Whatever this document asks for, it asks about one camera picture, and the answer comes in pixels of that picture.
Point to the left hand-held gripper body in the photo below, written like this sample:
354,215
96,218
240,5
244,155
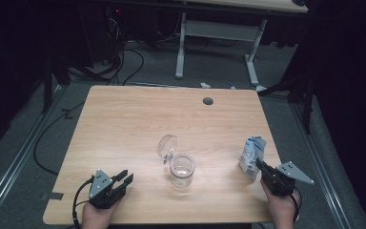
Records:
103,195

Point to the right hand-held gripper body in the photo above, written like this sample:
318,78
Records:
279,184

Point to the white and blue pouch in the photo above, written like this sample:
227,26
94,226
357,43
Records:
251,152

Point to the clear glass jar with lid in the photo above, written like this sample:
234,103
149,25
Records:
181,171

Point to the person's left hand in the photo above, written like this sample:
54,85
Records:
97,218

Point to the person's right hand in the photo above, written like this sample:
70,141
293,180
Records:
281,213

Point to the grey tape piece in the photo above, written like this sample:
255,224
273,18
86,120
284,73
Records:
53,196

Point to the black metal stand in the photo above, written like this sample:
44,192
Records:
307,108
47,89

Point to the black table grommet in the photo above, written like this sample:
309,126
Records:
208,101

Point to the small white plug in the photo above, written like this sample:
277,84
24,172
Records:
205,85

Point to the white-framed desk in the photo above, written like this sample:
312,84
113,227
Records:
217,30

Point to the metal floor rail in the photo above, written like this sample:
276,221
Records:
319,165
14,165

